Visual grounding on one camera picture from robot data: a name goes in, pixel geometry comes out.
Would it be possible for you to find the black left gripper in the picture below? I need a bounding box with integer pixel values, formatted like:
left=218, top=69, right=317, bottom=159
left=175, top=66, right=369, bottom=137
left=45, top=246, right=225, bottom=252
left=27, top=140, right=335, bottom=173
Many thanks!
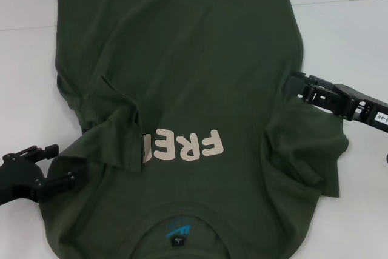
left=0, top=143, right=77, bottom=207

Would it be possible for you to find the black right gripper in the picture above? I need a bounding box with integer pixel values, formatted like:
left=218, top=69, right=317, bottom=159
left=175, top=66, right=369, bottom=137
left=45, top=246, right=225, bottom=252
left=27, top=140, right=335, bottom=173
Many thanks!
left=287, top=70, right=388, bottom=135

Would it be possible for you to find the dark green FREE t-shirt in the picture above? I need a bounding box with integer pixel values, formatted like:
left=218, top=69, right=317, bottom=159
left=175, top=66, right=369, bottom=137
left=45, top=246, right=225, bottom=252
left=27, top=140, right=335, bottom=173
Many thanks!
left=42, top=0, right=350, bottom=259

